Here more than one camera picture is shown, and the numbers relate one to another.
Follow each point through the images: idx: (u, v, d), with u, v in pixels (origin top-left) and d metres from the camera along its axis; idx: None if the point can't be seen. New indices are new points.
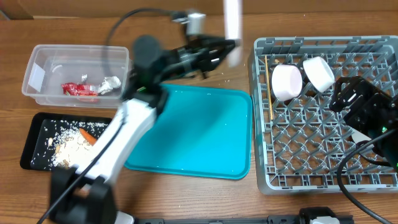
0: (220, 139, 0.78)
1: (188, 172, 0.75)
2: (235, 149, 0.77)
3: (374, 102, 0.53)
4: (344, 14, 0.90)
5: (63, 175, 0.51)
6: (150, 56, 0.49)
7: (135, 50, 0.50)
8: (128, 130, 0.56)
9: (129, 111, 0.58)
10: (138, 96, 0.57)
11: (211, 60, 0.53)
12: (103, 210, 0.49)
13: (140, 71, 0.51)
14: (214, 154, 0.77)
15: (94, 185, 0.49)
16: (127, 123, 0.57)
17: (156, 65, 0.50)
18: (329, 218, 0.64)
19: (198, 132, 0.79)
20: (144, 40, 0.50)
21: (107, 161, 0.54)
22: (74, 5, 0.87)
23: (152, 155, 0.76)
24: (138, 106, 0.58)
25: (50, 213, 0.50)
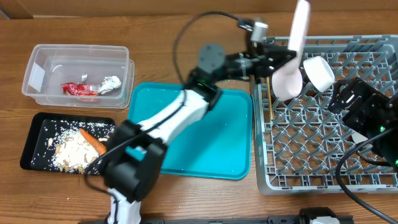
0: (220, 139, 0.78)
1: (189, 172, 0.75)
2: (236, 149, 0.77)
3: (372, 103, 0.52)
4: (345, 12, 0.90)
5: (130, 127, 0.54)
6: (212, 64, 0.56)
7: (201, 55, 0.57)
8: (185, 112, 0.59)
9: (188, 96, 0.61)
10: (196, 90, 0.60)
11: (268, 67, 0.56)
12: (153, 170, 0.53)
13: (201, 75, 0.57)
14: (215, 155, 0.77)
15: (154, 144, 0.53)
16: (186, 105, 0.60)
17: (219, 71, 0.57)
18: (329, 218, 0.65)
19: (223, 135, 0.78)
20: (211, 49, 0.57)
21: (162, 133, 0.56)
22: (74, 5, 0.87)
23: (185, 154, 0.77)
24: (195, 96, 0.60)
25: (107, 159, 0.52)
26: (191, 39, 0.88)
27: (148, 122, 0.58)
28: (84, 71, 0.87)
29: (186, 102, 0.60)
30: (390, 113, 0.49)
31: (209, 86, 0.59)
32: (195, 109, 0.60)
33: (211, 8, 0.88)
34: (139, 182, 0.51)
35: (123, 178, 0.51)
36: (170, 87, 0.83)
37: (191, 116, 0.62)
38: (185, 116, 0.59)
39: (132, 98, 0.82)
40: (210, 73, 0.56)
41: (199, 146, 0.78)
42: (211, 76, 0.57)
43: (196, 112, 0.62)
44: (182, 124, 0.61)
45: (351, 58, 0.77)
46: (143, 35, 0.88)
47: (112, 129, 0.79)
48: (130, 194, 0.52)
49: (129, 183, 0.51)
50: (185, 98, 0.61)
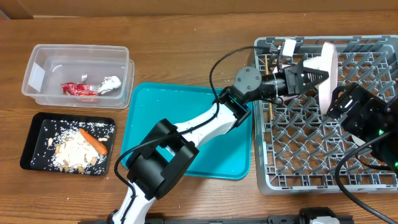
0: (222, 140, 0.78)
1: (188, 172, 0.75)
2: (237, 154, 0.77)
3: (370, 107, 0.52)
4: (344, 13, 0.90)
5: (167, 126, 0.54)
6: (248, 87, 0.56)
7: (237, 76, 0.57)
8: (215, 124, 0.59)
9: (221, 107, 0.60)
10: (227, 106, 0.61)
11: (302, 83, 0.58)
12: (180, 172, 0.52)
13: (234, 95, 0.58)
14: (216, 155, 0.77)
15: (186, 146, 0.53)
16: (219, 117, 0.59)
17: (252, 94, 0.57)
18: (329, 218, 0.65)
19: (237, 146, 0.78)
20: (249, 72, 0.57)
21: (194, 139, 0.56)
22: (74, 5, 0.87)
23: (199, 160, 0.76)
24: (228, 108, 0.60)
25: (137, 151, 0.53)
26: (191, 39, 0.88)
27: (181, 125, 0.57)
28: (84, 71, 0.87)
29: (220, 113, 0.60)
30: (388, 116, 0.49)
31: (240, 104, 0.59)
32: (224, 122, 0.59)
33: (211, 9, 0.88)
34: (164, 179, 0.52)
35: (150, 173, 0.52)
36: (170, 87, 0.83)
37: (220, 130, 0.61)
38: (215, 127, 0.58)
39: (132, 97, 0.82)
40: (244, 96, 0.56)
41: (208, 147, 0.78)
42: (244, 98, 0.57)
43: (226, 127, 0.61)
44: (211, 135, 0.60)
45: (351, 58, 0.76)
46: (143, 35, 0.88)
47: (112, 129, 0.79)
48: (153, 190, 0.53)
49: (155, 179, 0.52)
50: (219, 110, 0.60)
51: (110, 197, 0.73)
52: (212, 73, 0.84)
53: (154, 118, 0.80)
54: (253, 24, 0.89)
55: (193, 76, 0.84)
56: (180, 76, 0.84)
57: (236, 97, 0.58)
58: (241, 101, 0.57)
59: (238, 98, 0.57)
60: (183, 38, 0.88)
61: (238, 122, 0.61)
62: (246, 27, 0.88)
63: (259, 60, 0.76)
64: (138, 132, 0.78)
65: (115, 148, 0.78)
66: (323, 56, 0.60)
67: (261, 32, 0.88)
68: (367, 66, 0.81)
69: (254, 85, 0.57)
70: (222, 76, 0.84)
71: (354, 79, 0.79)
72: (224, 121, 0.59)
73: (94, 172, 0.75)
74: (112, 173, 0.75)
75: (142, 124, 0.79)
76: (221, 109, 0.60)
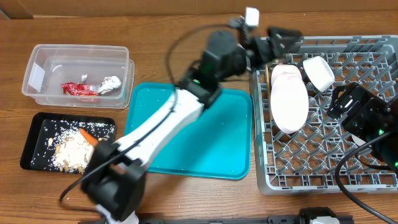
0: (199, 134, 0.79)
1: (171, 170, 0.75)
2: (219, 147, 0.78)
3: (370, 107, 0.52)
4: (344, 12, 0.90)
5: (107, 148, 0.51)
6: (222, 51, 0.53)
7: (211, 40, 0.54)
8: (174, 119, 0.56)
9: (179, 98, 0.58)
10: (193, 88, 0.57)
11: (279, 45, 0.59)
12: (131, 195, 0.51)
13: (208, 62, 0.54)
14: (197, 150, 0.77)
15: (133, 166, 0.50)
16: (177, 111, 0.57)
17: (226, 59, 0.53)
18: (330, 218, 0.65)
19: (216, 139, 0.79)
20: (222, 37, 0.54)
21: (143, 150, 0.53)
22: (74, 5, 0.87)
23: (179, 158, 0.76)
24: (188, 97, 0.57)
25: (84, 182, 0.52)
26: (191, 39, 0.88)
27: (126, 140, 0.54)
28: (84, 71, 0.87)
29: (178, 104, 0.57)
30: (388, 116, 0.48)
31: (212, 76, 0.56)
32: (186, 114, 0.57)
33: (211, 9, 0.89)
34: (119, 205, 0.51)
35: (102, 200, 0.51)
36: (170, 87, 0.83)
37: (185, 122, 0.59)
38: (173, 124, 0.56)
39: (132, 97, 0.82)
40: (218, 59, 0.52)
41: (185, 141, 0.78)
42: (218, 61, 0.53)
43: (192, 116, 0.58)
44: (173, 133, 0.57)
45: (351, 58, 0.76)
46: (143, 35, 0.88)
47: (112, 129, 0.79)
48: (112, 215, 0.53)
49: (109, 205, 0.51)
50: (177, 100, 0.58)
51: None
52: None
53: None
54: None
55: None
56: None
57: (208, 66, 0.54)
58: (217, 66, 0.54)
59: (211, 65, 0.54)
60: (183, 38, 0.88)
61: (210, 100, 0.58)
62: None
63: None
64: None
65: None
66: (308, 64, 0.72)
67: (261, 32, 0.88)
68: (367, 66, 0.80)
69: (227, 48, 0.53)
70: None
71: (354, 79, 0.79)
72: (185, 112, 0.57)
73: None
74: None
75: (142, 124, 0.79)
76: (180, 99, 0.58)
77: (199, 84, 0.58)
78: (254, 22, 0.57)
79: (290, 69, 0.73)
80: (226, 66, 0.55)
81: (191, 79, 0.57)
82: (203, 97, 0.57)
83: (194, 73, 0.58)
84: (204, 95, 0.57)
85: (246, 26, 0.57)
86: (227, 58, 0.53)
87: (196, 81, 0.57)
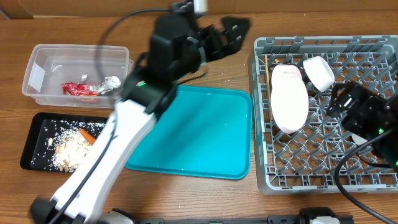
0: (176, 129, 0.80)
1: (153, 168, 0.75)
2: (201, 141, 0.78)
3: (369, 106, 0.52)
4: (344, 12, 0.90)
5: (44, 209, 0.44)
6: (171, 33, 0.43)
7: (158, 25, 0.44)
8: (119, 145, 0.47)
9: (120, 116, 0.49)
10: (142, 89, 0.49)
11: (236, 37, 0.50)
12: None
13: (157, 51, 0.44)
14: (176, 145, 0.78)
15: None
16: (120, 134, 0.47)
17: (178, 44, 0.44)
18: (329, 218, 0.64)
19: (196, 134, 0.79)
20: (171, 20, 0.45)
21: (84, 200, 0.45)
22: (74, 5, 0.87)
23: (159, 155, 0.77)
24: (135, 111, 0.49)
25: None
26: None
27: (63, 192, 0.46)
28: (84, 71, 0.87)
29: (121, 124, 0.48)
30: (388, 114, 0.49)
31: (161, 70, 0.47)
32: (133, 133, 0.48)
33: (211, 9, 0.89)
34: None
35: None
36: None
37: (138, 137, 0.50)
38: (117, 151, 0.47)
39: None
40: (170, 44, 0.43)
41: (165, 137, 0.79)
42: (169, 50, 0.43)
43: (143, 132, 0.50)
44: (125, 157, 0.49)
45: (351, 58, 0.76)
46: (143, 35, 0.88)
47: None
48: None
49: None
50: (119, 119, 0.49)
51: (110, 197, 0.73)
52: (212, 72, 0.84)
53: None
54: (253, 24, 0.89)
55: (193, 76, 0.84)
56: None
57: (157, 56, 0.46)
58: (169, 56, 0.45)
59: (162, 53, 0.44)
60: None
61: (162, 102, 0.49)
62: None
63: (259, 60, 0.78)
64: None
65: None
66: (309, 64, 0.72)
67: (261, 32, 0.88)
68: (366, 66, 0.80)
69: (178, 30, 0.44)
70: (222, 76, 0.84)
71: (353, 79, 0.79)
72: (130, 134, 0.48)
73: None
74: None
75: None
76: (122, 118, 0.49)
77: (146, 85, 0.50)
78: (201, 7, 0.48)
79: (290, 70, 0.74)
80: (180, 56, 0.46)
81: (135, 82, 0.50)
82: (152, 102, 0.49)
83: (143, 74, 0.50)
84: (156, 96, 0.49)
85: (194, 13, 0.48)
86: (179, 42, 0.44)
87: (141, 84, 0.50)
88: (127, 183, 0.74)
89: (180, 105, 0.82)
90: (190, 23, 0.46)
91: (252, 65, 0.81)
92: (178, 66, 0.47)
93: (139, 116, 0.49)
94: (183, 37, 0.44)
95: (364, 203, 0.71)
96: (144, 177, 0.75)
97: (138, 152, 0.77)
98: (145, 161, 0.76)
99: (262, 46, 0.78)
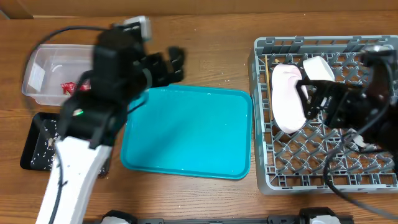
0: (175, 129, 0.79)
1: (152, 168, 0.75)
2: (200, 141, 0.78)
3: (347, 100, 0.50)
4: (345, 13, 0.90)
5: None
6: (118, 43, 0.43)
7: (102, 40, 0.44)
8: (69, 190, 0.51)
9: (64, 159, 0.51)
10: (89, 114, 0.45)
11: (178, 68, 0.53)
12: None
13: (101, 65, 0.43)
14: (174, 145, 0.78)
15: None
16: (69, 178, 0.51)
17: (125, 54, 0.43)
18: (329, 217, 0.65)
19: (195, 134, 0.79)
20: (112, 32, 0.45)
21: None
22: (74, 5, 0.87)
23: (158, 155, 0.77)
24: (78, 153, 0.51)
25: None
26: (191, 39, 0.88)
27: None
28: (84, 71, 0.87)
29: (68, 166, 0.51)
30: (365, 100, 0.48)
31: (107, 88, 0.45)
32: (81, 175, 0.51)
33: (211, 9, 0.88)
34: None
35: None
36: (171, 87, 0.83)
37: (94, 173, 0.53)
38: (68, 196, 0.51)
39: None
40: (115, 55, 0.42)
41: (163, 137, 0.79)
42: (115, 61, 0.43)
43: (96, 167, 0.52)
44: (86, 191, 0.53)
45: (351, 58, 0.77)
46: None
47: None
48: None
49: None
50: (64, 162, 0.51)
51: (109, 197, 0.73)
52: (212, 73, 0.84)
53: (155, 118, 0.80)
54: (253, 24, 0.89)
55: (193, 76, 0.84)
56: None
57: (102, 70, 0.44)
58: (114, 66, 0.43)
59: (107, 66, 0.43)
60: (183, 38, 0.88)
61: (109, 124, 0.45)
62: (246, 27, 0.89)
63: (259, 60, 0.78)
64: (138, 132, 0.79)
65: (115, 148, 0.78)
66: (308, 63, 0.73)
67: (262, 32, 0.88)
68: None
69: (124, 40, 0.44)
70: (222, 76, 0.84)
71: (353, 79, 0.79)
72: (79, 174, 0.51)
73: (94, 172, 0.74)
74: (112, 173, 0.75)
75: (142, 124, 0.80)
76: (66, 160, 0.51)
77: (86, 112, 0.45)
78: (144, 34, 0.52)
79: (290, 70, 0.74)
80: (126, 68, 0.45)
81: (73, 110, 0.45)
82: (97, 127, 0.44)
83: (80, 100, 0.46)
84: (102, 118, 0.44)
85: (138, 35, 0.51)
86: (125, 51, 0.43)
87: (79, 112, 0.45)
88: (127, 183, 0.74)
89: (179, 105, 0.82)
90: (135, 38, 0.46)
91: (252, 65, 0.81)
92: (125, 83, 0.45)
93: (84, 156, 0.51)
94: (132, 48, 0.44)
95: (364, 203, 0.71)
96: (144, 177, 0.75)
97: (137, 152, 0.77)
98: (145, 161, 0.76)
99: (262, 46, 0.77)
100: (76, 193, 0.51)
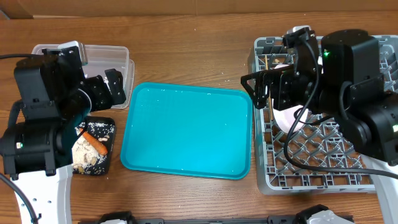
0: (173, 129, 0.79)
1: (152, 168, 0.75)
2: (199, 141, 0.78)
3: (285, 81, 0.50)
4: (345, 12, 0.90)
5: None
6: (41, 62, 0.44)
7: (25, 62, 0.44)
8: (48, 219, 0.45)
9: (27, 193, 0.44)
10: (30, 142, 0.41)
11: (108, 92, 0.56)
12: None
13: (30, 86, 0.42)
14: (172, 145, 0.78)
15: None
16: (43, 210, 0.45)
17: (50, 73, 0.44)
18: (324, 211, 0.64)
19: (193, 134, 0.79)
20: (35, 56, 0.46)
21: None
22: (73, 5, 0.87)
23: (158, 154, 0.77)
24: (36, 183, 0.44)
25: None
26: (191, 39, 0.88)
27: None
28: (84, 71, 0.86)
29: (35, 200, 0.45)
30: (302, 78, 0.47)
31: (43, 110, 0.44)
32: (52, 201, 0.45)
33: (211, 9, 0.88)
34: None
35: None
36: (170, 87, 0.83)
37: (66, 193, 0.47)
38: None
39: (132, 97, 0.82)
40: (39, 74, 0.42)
41: (162, 137, 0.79)
42: (43, 79, 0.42)
43: (64, 188, 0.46)
44: (66, 214, 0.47)
45: None
46: (143, 35, 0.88)
47: (112, 129, 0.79)
48: None
49: None
50: (28, 197, 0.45)
51: (109, 197, 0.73)
52: (212, 73, 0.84)
53: (154, 118, 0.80)
54: (253, 24, 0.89)
55: (193, 76, 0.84)
56: (180, 76, 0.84)
57: (33, 94, 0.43)
58: (43, 86, 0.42)
59: (37, 86, 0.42)
60: (183, 38, 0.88)
61: (56, 143, 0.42)
62: (246, 27, 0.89)
63: (259, 59, 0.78)
64: (138, 131, 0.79)
65: (115, 148, 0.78)
66: None
67: (261, 32, 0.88)
68: None
69: (45, 60, 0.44)
70: (222, 76, 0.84)
71: None
72: (50, 201, 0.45)
73: (94, 172, 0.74)
74: (112, 173, 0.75)
75: (142, 124, 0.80)
76: (30, 194, 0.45)
77: (27, 142, 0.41)
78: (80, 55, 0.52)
79: None
80: (58, 88, 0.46)
81: (13, 148, 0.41)
82: (45, 150, 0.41)
83: (17, 132, 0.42)
84: (46, 140, 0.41)
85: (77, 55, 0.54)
86: (50, 70, 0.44)
87: (20, 145, 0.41)
88: (127, 182, 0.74)
89: (178, 104, 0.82)
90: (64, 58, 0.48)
91: (252, 65, 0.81)
92: (58, 101, 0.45)
93: (46, 184, 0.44)
94: (56, 65, 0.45)
95: (364, 203, 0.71)
96: (143, 177, 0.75)
97: (137, 152, 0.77)
98: (144, 161, 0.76)
99: (262, 46, 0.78)
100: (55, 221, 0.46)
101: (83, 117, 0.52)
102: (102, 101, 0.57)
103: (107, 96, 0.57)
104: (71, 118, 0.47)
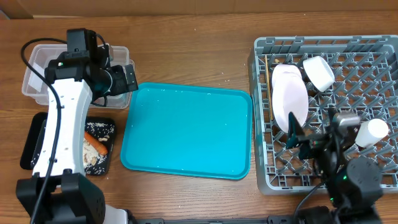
0: (174, 128, 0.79)
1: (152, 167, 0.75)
2: (199, 141, 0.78)
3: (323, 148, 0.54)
4: (344, 12, 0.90)
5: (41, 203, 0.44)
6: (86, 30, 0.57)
7: None
8: (69, 113, 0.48)
9: (58, 90, 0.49)
10: (67, 66, 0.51)
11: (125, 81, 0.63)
12: (86, 198, 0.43)
13: (74, 39, 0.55)
14: (172, 145, 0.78)
15: (66, 178, 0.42)
16: (66, 104, 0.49)
17: (90, 37, 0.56)
18: None
19: (194, 133, 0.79)
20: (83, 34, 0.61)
21: (62, 162, 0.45)
22: (74, 5, 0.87)
23: (157, 154, 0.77)
24: (66, 82, 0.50)
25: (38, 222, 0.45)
26: (191, 39, 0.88)
27: (41, 165, 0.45)
28: None
29: (62, 96, 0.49)
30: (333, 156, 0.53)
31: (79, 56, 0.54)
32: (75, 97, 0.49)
33: (211, 9, 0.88)
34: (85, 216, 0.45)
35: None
36: (170, 88, 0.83)
37: (85, 106, 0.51)
38: (69, 117, 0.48)
39: (132, 98, 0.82)
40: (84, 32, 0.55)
41: (162, 136, 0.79)
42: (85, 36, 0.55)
43: (85, 100, 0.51)
44: (81, 121, 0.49)
45: (351, 58, 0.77)
46: (143, 35, 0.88)
47: (112, 129, 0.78)
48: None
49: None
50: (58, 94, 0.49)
51: (110, 197, 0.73)
52: (212, 73, 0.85)
53: (154, 119, 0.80)
54: (253, 24, 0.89)
55: (193, 76, 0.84)
56: (180, 76, 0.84)
57: (75, 45, 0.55)
58: (83, 40, 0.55)
59: (79, 40, 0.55)
60: (183, 38, 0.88)
61: (86, 71, 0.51)
62: (246, 27, 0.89)
63: (259, 60, 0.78)
64: (138, 132, 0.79)
65: (115, 148, 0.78)
66: (317, 71, 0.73)
67: (261, 32, 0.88)
68: (367, 66, 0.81)
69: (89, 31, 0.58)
70: (222, 76, 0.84)
71: (353, 79, 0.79)
72: (73, 99, 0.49)
73: (94, 172, 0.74)
74: (112, 173, 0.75)
75: (142, 124, 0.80)
76: (60, 91, 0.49)
77: (67, 64, 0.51)
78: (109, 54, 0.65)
79: (290, 70, 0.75)
80: (93, 51, 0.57)
81: (55, 65, 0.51)
82: (78, 71, 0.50)
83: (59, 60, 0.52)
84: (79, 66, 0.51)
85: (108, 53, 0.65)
86: (91, 35, 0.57)
87: (61, 64, 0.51)
88: (127, 183, 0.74)
89: (178, 104, 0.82)
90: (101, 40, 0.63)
91: (252, 65, 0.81)
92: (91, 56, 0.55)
93: (74, 85, 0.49)
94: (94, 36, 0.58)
95: None
96: (143, 177, 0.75)
97: (137, 152, 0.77)
98: (146, 162, 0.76)
99: (262, 46, 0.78)
100: (73, 116, 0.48)
101: (101, 89, 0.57)
102: (120, 83, 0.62)
103: (124, 81, 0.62)
104: (97, 72, 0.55)
